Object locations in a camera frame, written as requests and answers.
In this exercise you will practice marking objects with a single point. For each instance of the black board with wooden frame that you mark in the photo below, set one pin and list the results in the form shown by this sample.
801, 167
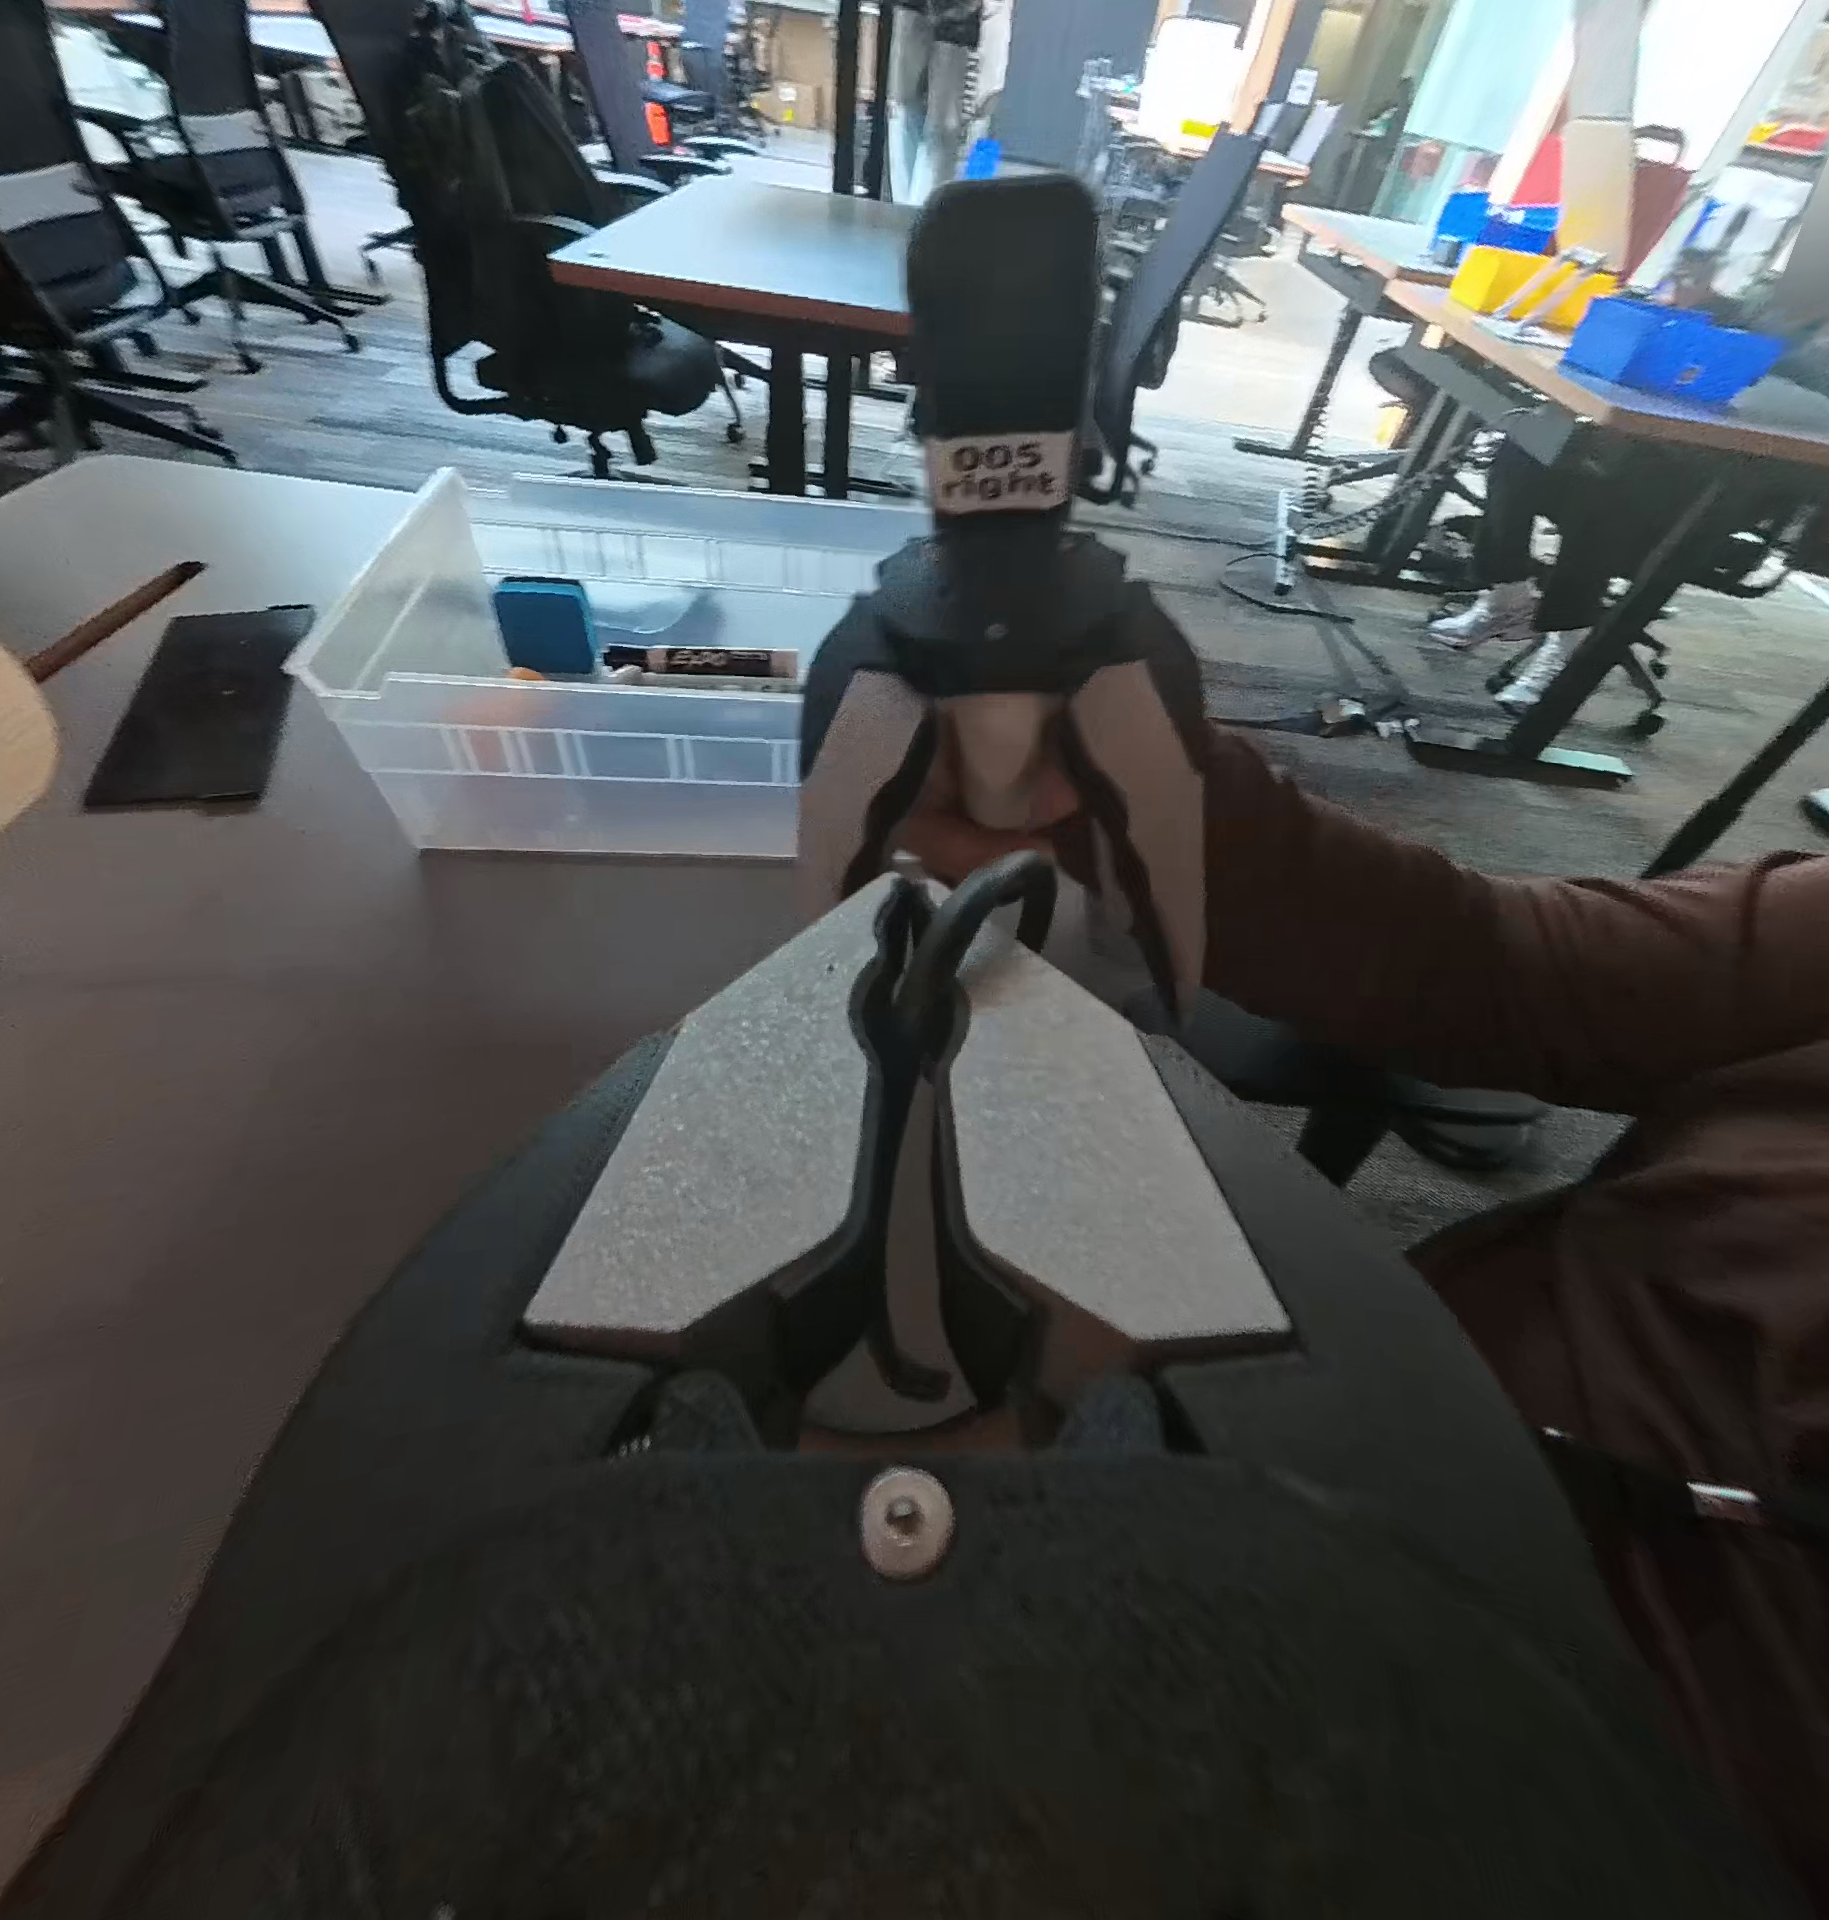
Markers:
8, 721

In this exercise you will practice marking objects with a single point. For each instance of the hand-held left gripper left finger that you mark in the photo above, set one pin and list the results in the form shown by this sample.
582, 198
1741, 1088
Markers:
705, 1186

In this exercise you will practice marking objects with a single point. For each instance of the person's right forearm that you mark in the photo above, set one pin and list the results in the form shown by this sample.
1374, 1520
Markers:
1454, 961

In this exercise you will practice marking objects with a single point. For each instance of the wooden-edged desk with black legs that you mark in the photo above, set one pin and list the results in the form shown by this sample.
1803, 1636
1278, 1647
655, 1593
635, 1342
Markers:
1679, 412

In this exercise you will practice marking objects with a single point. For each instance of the blue storage bin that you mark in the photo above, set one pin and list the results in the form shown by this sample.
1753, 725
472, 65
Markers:
1515, 225
1650, 353

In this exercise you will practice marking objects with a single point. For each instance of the brown wooden stick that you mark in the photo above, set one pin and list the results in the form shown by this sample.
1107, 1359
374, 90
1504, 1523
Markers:
111, 625

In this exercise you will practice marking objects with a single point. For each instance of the black chair armrest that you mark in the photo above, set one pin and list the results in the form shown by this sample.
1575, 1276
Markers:
1469, 1125

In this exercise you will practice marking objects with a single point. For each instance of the black and white marker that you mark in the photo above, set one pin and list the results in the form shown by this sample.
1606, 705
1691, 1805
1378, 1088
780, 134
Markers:
705, 660

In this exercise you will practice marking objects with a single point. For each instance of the clear plastic box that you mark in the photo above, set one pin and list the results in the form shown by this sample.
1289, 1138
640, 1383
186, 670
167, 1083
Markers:
586, 781

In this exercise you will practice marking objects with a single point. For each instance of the person's brown clothing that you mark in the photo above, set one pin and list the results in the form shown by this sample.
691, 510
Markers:
1724, 1276

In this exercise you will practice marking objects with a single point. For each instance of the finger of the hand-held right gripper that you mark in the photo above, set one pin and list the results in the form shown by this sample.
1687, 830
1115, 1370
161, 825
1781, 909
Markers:
862, 781
1156, 811

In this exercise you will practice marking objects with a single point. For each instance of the black rectangular mat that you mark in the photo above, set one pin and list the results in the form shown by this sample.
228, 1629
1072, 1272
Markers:
193, 705

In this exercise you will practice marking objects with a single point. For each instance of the person's right hand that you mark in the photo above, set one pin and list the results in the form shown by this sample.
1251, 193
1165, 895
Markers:
945, 840

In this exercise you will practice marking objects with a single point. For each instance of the black office chair with jacket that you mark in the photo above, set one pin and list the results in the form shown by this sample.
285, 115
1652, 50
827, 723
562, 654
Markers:
508, 196

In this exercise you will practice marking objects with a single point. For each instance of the small yellow bin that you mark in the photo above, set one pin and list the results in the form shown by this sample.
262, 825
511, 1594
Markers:
1506, 285

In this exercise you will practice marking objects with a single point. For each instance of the white power strip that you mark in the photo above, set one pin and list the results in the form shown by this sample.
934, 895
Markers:
1285, 548

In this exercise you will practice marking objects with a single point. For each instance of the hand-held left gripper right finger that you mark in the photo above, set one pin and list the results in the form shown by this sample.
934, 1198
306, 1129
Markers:
1111, 1186

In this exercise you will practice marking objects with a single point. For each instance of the blue whiteboard eraser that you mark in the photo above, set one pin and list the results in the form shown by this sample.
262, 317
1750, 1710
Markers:
547, 622

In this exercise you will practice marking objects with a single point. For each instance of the grey table with wooden edge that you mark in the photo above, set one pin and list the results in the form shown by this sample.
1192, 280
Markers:
735, 248

